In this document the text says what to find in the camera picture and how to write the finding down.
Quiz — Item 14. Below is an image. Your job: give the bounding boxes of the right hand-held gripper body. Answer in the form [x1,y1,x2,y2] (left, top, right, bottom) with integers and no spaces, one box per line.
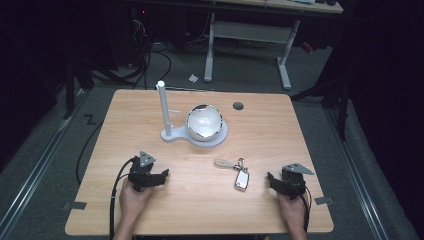
[281,162,316,201]

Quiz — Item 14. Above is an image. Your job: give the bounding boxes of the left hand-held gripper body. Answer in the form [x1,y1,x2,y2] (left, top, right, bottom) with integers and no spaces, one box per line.
[127,150,158,193]

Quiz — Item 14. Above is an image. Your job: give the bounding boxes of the person's right hand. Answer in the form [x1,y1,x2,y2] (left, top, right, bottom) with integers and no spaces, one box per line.
[277,190,310,232]

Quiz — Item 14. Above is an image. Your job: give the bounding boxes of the person's left hand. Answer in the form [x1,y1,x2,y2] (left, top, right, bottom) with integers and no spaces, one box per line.
[118,177,155,222]

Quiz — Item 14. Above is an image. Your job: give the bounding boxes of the car key with keyring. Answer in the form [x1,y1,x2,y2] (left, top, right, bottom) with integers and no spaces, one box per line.
[213,157,251,192]

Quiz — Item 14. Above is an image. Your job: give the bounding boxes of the grey tape strip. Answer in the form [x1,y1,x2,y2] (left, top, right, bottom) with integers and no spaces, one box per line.
[313,196,335,206]
[62,200,88,212]

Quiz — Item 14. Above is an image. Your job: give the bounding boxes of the white stand with pole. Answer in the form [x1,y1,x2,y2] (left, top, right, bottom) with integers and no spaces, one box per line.
[155,80,230,148]

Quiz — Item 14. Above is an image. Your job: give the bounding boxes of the round mirror bowl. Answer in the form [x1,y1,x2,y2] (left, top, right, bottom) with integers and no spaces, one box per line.
[185,103,224,142]

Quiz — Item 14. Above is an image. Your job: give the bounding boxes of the black tripod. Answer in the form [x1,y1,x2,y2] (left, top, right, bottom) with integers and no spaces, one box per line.
[289,66,354,142]

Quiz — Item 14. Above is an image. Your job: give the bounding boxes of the black stand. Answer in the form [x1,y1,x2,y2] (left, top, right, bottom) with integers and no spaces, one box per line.
[61,56,134,121]

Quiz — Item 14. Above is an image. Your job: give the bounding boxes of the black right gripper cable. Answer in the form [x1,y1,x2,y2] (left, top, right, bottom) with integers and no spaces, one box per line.
[299,185,313,234]

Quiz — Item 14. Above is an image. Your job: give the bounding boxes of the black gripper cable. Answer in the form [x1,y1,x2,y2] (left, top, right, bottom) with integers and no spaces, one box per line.
[109,157,136,240]
[299,185,313,234]

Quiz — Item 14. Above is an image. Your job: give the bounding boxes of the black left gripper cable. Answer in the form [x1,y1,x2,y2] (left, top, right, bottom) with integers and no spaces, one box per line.
[109,157,136,240]

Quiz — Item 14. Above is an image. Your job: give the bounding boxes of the black cable beside table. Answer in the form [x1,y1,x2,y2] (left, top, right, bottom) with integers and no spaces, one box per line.
[75,121,105,186]

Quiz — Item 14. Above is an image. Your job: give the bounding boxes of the metal floor rail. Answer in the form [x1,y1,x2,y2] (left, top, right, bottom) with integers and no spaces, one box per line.
[0,89,88,234]
[323,105,392,240]

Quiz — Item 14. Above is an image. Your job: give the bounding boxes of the black floor cables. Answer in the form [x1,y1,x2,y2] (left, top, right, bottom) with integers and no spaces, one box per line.
[130,13,173,90]

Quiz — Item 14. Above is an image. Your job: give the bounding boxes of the white table frame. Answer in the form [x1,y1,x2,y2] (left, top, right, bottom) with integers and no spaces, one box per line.
[202,0,345,91]

